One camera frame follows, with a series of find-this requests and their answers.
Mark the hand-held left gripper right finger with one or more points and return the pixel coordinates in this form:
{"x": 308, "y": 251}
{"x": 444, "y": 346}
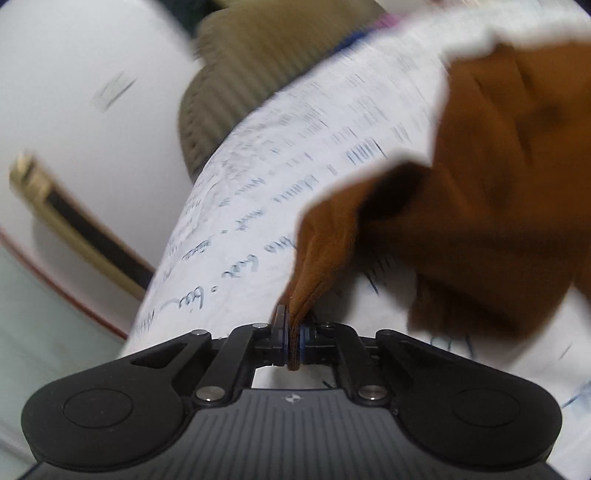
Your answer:
{"x": 305, "y": 344}

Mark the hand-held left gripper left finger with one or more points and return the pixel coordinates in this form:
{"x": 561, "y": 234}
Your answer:
{"x": 281, "y": 337}

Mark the brown knit garment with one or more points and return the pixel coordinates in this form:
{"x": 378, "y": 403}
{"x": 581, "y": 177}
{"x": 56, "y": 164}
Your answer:
{"x": 485, "y": 184}

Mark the white printed bed sheet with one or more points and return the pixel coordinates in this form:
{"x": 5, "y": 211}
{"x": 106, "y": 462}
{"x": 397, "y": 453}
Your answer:
{"x": 277, "y": 161}

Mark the olive ribbed headboard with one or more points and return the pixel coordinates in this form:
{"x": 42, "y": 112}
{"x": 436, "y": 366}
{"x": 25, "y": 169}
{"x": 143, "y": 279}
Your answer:
{"x": 240, "y": 69}

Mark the blue cloth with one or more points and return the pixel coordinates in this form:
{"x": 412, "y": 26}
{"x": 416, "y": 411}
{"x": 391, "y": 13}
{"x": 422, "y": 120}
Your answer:
{"x": 353, "y": 38}

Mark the purple cloth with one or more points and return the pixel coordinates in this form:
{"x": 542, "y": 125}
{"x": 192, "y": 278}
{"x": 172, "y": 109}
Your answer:
{"x": 388, "y": 20}

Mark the wooden frame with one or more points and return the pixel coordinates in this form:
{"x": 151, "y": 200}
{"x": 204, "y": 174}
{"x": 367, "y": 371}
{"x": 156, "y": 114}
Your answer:
{"x": 69, "y": 217}

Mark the white wall switch plate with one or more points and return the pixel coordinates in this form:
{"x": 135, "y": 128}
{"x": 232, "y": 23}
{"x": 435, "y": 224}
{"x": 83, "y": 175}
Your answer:
{"x": 113, "y": 90}

